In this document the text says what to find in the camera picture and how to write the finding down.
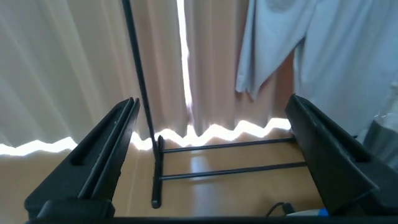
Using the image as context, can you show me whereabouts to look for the pale grey shorts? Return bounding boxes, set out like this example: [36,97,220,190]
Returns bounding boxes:
[235,0,398,138]

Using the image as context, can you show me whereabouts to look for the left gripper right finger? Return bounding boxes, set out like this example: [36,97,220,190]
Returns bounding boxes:
[285,94,398,216]

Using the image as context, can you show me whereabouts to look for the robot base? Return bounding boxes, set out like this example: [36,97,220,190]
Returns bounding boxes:
[285,207,330,218]

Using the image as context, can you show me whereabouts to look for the black cable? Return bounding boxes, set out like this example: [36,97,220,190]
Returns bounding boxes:
[265,202,296,218]

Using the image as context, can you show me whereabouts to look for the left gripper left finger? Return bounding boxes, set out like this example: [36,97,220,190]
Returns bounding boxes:
[24,97,141,218]

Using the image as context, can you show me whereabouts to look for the beige curtain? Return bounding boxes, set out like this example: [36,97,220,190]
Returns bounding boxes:
[0,0,296,156]

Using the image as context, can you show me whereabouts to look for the black clothes rack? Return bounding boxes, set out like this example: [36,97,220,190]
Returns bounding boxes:
[121,0,308,210]

